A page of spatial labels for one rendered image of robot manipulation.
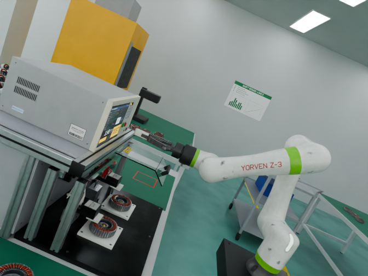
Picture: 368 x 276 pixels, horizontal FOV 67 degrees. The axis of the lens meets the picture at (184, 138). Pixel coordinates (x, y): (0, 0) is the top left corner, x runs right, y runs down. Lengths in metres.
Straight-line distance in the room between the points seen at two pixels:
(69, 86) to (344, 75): 6.46
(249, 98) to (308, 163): 5.32
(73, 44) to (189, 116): 2.90
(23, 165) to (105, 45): 3.92
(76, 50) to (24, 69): 3.85
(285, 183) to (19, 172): 1.10
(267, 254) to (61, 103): 1.05
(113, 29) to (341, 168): 5.70
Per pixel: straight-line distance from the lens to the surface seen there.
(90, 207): 1.22
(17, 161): 1.06
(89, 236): 1.22
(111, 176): 1.41
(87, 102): 1.05
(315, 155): 1.21
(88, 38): 4.93
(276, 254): 1.35
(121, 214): 1.42
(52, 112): 1.11
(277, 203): 1.44
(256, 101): 6.49
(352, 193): 7.68
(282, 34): 6.67
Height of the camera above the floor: 1.50
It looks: 11 degrees down
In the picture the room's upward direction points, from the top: 25 degrees clockwise
